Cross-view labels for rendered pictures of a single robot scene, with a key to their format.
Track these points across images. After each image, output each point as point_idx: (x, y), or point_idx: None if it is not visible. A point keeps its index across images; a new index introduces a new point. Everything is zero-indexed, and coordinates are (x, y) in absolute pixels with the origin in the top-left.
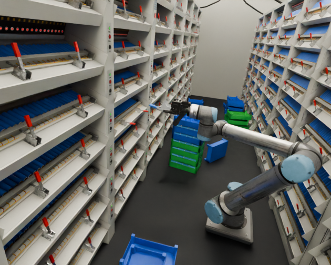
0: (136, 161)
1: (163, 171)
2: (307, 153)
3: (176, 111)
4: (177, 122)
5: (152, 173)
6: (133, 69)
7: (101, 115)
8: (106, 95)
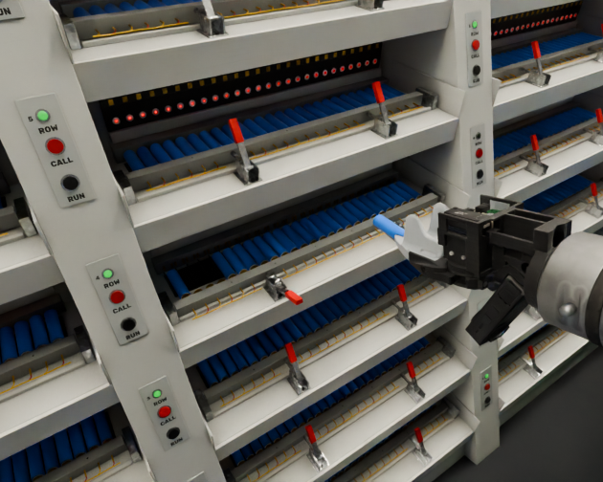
0: (413, 406)
1: (581, 452)
2: None
3: (464, 269)
4: (487, 328)
5: (529, 446)
6: (406, 75)
7: (48, 283)
8: (49, 206)
